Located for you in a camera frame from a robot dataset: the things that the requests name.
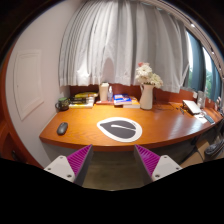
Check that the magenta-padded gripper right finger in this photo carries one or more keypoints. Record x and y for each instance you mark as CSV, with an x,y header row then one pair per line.
x,y
150,160

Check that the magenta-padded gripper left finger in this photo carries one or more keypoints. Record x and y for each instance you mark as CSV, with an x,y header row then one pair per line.
x,y
78,160

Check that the black computer mouse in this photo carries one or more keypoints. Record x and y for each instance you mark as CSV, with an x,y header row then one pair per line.
x,y
62,128

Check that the white and grey mouse pad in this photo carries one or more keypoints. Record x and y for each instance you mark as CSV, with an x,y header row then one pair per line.
x,y
120,129

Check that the white and yellow book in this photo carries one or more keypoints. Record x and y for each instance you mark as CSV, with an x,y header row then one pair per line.
x,y
80,106

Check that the dark green mug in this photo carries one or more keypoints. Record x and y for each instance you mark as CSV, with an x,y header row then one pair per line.
x,y
63,104

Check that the orange book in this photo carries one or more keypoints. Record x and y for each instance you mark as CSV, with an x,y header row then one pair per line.
x,y
135,104

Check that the black book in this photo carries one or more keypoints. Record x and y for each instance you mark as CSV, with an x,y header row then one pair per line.
x,y
80,100

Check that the white pitcher vase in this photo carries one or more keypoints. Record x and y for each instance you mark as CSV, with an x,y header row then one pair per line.
x,y
146,98

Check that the red book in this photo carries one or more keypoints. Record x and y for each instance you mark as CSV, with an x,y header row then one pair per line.
x,y
101,102

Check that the yellow covered book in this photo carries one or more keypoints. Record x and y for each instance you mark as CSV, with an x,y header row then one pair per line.
x,y
86,95

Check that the black office chair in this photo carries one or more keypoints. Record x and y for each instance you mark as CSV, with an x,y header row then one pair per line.
x,y
215,148

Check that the blue book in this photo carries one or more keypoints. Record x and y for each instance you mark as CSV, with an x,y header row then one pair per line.
x,y
121,99

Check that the white flat box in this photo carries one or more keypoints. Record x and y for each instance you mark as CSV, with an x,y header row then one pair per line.
x,y
191,106

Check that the clear spray bottle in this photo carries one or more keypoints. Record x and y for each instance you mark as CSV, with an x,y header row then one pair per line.
x,y
110,95

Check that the cream lidded tumbler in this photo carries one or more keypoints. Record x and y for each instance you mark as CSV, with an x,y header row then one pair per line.
x,y
103,92

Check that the black phone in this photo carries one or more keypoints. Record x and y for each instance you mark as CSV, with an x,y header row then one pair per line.
x,y
209,119

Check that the white flower bouquet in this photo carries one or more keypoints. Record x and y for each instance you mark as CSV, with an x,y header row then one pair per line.
x,y
146,75

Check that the dark framed window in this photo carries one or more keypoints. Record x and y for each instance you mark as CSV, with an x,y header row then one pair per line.
x,y
196,66

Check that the white curtain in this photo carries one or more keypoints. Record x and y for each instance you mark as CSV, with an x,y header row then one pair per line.
x,y
116,43

